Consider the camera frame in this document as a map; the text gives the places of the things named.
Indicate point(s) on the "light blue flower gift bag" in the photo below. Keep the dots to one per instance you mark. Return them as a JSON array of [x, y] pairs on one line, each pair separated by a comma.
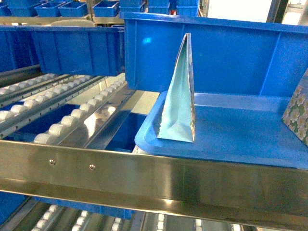
[[178, 116]]

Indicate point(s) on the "blue plastic tray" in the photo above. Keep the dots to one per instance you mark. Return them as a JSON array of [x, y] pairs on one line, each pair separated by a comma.
[[232, 128]]

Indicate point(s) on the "large blue bin behind tray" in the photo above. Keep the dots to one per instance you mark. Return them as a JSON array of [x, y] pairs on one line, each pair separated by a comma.
[[233, 57]]

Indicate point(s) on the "long blue bin left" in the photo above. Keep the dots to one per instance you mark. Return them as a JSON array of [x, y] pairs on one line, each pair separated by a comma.
[[94, 51]]

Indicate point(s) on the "stainless steel shelf rail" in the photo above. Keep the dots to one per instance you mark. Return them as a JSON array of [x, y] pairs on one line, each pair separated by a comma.
[[264, 196]]

